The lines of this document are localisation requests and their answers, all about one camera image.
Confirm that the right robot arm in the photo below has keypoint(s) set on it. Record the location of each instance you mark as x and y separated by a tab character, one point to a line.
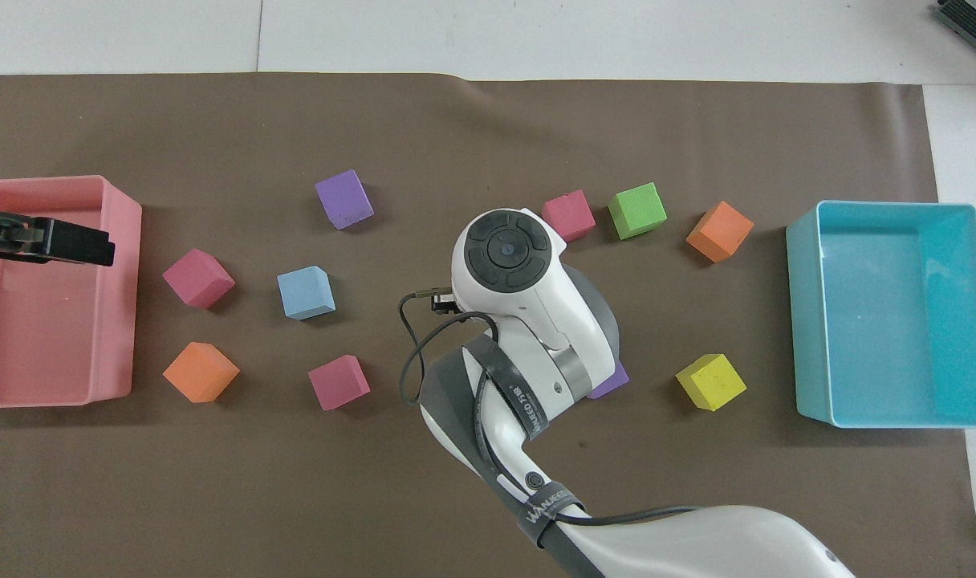
528	321

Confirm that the magenta foam block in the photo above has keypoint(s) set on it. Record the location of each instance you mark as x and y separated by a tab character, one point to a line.
198	278
570	215
339	382

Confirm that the purple foam block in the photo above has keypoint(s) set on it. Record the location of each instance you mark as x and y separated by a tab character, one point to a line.
612	385
343	199

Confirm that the green foam block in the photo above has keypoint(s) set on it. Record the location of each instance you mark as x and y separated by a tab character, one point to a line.
637	210

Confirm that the light blue foam block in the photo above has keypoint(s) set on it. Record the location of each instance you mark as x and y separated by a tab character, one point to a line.
306	292

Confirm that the orange foam block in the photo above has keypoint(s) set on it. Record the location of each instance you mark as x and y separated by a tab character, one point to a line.
201	372
719	231

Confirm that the yellow foam block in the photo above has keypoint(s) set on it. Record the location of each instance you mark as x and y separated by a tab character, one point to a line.
710	382

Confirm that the cyan plastic bin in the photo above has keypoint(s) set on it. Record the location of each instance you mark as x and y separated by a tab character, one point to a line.
881	321

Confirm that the pink plastic bin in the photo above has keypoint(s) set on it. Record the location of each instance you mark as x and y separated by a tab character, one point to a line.
54	337

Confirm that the dark grey device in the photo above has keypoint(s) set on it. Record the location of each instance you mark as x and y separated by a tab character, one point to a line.
973	18

